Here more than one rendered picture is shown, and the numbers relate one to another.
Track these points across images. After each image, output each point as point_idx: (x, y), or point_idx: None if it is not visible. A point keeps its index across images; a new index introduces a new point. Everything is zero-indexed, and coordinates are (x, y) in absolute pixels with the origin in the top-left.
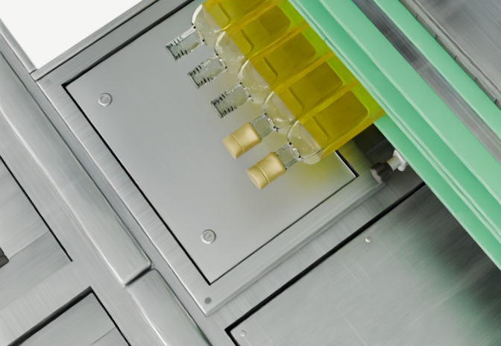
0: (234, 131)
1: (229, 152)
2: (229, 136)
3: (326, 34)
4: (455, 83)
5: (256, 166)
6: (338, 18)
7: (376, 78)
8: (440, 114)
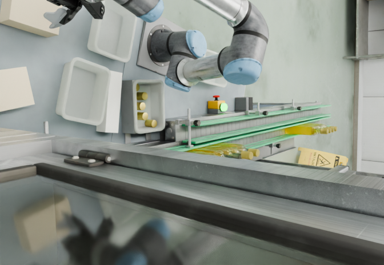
0: (245, 153)
1: (251, 157)
2: (248, 152)
3: (210, 139)
4: (222, 119)
5: (254, 149)
6: (212, 122)
7: (219, 136)
8: (231, 119)
